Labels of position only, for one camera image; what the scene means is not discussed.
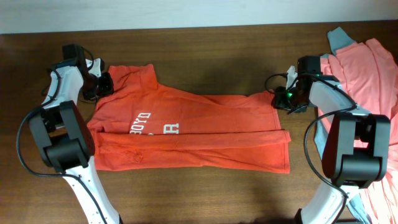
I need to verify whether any orange soccer t-shirt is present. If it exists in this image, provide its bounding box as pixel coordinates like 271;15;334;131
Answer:
88;65;290;174

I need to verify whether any grey shirt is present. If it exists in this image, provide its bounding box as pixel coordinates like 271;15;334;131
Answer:
314;27;371;224

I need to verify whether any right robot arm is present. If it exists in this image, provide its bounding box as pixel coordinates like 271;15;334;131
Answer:
271;56;391;224

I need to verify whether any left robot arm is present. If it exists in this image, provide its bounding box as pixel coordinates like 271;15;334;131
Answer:
23;44;123;223

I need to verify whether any pink shirt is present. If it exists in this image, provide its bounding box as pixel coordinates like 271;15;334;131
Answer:
320;39;397;223

